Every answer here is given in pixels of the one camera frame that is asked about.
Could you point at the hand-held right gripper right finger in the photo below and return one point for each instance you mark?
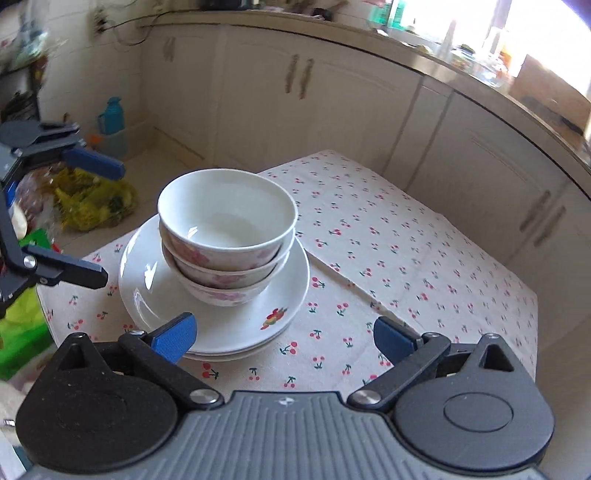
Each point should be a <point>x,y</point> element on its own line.
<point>392,341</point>

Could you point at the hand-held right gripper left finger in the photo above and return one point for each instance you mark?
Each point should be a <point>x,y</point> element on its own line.
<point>173,337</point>

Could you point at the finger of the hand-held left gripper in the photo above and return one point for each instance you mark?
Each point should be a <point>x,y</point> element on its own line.
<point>64,271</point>
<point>92,162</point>

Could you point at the white pink floral bowl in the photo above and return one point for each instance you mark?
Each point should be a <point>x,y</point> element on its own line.
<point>221,295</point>
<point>231,217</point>
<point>203,277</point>

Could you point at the yellow plastic bag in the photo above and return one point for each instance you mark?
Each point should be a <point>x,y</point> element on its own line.
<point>92,198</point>

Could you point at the blue thermos jug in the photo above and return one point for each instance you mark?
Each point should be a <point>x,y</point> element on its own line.
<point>113,117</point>

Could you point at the green packet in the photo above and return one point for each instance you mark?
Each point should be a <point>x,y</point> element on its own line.
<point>23,332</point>

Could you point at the cherry print tablecloth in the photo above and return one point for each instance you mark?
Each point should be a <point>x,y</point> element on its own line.
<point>392,258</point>

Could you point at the stone kitchen countertop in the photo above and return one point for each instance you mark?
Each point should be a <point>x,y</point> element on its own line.
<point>406,57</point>

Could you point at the wooden cutting board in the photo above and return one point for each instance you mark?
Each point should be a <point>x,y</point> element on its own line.
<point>554,92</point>

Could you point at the green dish soap bottle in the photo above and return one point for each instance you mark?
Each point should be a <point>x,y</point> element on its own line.
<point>385,14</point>

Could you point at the kitchen window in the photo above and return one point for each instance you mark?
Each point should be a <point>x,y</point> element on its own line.
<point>531,27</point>

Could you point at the white wall outlet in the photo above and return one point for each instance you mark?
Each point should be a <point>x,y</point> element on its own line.
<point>100,21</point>

